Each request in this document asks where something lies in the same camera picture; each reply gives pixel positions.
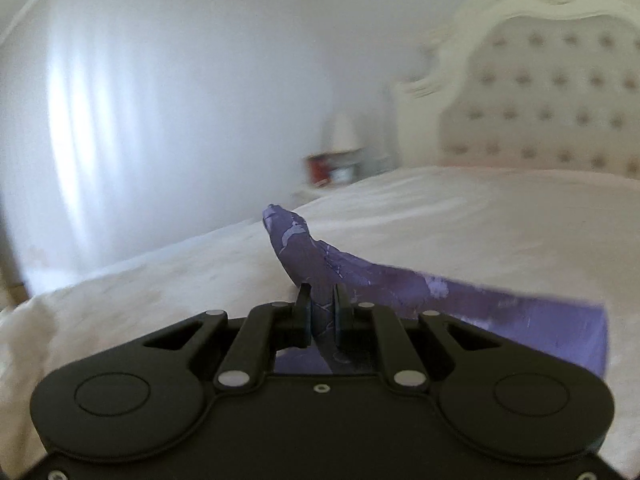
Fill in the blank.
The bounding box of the purple patterned garment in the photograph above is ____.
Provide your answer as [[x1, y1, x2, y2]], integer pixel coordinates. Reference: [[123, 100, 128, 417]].
[[262, 205, 608, 377]]

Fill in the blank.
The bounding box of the white table lamp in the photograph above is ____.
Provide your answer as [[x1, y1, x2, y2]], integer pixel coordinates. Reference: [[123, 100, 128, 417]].
[[328, 114, 361, 154]]

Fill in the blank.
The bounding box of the cream bedspread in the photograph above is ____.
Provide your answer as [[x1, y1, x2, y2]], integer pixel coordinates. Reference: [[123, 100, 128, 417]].
[[1, 168, 639, 477]]

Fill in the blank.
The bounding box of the cream tufted headboard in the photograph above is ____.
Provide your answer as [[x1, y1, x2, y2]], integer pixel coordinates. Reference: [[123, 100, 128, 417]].
[[393, 0, 639, 178]]

